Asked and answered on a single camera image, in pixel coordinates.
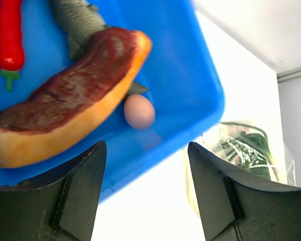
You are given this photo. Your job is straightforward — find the orange toy food piece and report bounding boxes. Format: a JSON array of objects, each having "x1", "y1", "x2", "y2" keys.
[{"x1": 0, "y1": 30, "x2": 153, "y2": 168}]

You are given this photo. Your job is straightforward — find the grey toy fish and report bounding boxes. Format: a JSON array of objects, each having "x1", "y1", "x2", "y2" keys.
[{"x1": 49, "y1": 1, "x2": 152, "y2": 99}]

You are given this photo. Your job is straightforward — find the green toy leaf vegetable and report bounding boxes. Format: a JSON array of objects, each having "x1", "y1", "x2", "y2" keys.
[{"x1": 221, "y1": 137, "x2": 271, "y2": 180}]

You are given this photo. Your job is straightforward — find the blue plastic bin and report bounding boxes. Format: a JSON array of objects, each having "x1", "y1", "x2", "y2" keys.
[{"x1": 0, "y1": 0, "x2": 224, "y2": 200}]

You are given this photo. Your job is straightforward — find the clear zip top bag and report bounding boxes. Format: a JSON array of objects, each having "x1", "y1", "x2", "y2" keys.
[{"x1": 183, "y1": 119, "x2": 298, "y2": 219}]

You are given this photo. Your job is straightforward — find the right aluminium frame post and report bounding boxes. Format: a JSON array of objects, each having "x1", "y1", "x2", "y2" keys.
[{"x1": 277, "y1": 67, "x2": 301, "y2": 83}]

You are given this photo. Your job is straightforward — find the peach toy food piece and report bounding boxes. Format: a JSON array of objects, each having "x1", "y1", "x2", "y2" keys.
[{"x1": 123, "y1": 94, "x2": 156, "y2": 130}]

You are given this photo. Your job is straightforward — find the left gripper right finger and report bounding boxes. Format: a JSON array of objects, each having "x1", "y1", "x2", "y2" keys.
[{"x1": 188, "y1": 142, "x2": 301, "y2": 240}]

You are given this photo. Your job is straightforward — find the green toy scallion strands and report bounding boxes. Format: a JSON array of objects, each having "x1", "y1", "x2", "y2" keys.
[{"x1": 221, "y1": 122, "x2": 272, "y2": 161}]

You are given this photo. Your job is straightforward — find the red toy chili pepper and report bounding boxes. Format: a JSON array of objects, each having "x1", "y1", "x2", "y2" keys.
[{"x1": 0, "y1": 0, "x2": 25, "y2": 91}]

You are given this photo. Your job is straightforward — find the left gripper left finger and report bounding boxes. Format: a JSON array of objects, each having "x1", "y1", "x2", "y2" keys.
[{"x1": 0, "y1": 141, "x2": 107, "y2": 240}]

